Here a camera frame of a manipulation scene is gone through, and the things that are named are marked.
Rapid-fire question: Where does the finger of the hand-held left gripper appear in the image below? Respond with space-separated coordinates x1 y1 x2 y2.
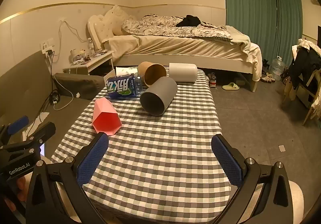
0 116 29 144
0 122 56 158

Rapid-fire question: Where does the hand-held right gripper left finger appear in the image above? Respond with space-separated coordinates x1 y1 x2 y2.
25 133 109 217

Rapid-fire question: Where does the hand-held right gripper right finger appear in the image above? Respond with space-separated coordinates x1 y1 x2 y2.
211 134 293 215

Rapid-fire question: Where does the pink faceted cup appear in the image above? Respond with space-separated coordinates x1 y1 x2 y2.
92 97 123 137

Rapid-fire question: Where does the grey cup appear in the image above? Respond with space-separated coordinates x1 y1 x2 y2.
140 76 178 116

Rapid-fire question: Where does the white cup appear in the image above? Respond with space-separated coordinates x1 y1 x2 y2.
169 63 198 83

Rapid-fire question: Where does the brown paper cup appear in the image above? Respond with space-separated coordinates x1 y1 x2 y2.
138 61 167 87

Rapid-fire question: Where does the person's left hand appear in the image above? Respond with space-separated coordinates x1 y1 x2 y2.
4 176 29 212

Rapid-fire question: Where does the white tissue sheet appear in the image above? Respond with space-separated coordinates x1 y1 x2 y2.
22 112 51 139

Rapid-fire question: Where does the grey sofa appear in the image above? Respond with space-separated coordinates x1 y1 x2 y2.
0 50 106 140

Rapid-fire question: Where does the grey sofa cushion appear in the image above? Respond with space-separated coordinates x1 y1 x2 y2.
54 72 106 100

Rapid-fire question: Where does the grey white checkered tablecloth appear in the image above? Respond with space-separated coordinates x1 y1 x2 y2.
51 68 232 217

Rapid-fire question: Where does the white fleece clothing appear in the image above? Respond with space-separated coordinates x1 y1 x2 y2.
40 156 305 224

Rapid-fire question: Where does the green slipper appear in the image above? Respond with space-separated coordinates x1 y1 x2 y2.
222 82 240 91

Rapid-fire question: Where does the blue label water bottle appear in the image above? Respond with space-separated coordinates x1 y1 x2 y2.
106 73 145 100

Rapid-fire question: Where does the red white sneaker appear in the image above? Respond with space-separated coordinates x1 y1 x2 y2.
207 73 217 88

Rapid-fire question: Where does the white nightstand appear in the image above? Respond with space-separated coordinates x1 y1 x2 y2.
63 50 115 77

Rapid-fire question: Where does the pair of light shoes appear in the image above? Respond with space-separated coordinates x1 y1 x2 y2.
260 72 275 84

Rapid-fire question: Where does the clear plastic bottle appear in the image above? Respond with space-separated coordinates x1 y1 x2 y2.
87 38 95 58

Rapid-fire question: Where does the wooden chair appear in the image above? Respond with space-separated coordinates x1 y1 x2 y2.
283 38 321 127

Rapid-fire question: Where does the large clear water jug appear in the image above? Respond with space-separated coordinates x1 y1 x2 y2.
272 55 286 81

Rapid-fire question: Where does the cream blanket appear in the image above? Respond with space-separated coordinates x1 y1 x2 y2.
225 26 263 82

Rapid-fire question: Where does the cream bed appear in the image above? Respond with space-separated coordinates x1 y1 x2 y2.
87 5 263 93

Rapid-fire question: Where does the dark jacket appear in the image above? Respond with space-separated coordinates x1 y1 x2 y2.
288 47 321 89

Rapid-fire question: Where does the cream ruffled pillow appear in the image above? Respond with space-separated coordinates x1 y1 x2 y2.
103 5 137 37

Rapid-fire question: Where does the white plaid shirt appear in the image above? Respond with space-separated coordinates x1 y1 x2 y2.
297 38 317 52

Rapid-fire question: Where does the black garment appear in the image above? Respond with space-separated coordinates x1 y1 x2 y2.
175 15 201 28

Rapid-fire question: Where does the floral quilt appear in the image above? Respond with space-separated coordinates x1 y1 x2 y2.
121 14 231 39

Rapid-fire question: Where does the narrow green curtain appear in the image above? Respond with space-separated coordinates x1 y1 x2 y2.
275 0 304 62

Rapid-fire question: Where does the wide green curtain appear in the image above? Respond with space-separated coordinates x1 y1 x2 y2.
222 0 278 50

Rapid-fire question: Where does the black charger cable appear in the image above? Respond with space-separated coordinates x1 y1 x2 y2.
46 49 74 106

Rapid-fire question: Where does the white wall socket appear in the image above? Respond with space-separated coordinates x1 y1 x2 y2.
40 37 56 53

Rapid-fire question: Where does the white cable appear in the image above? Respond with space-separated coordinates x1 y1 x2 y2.
58 19 89 50

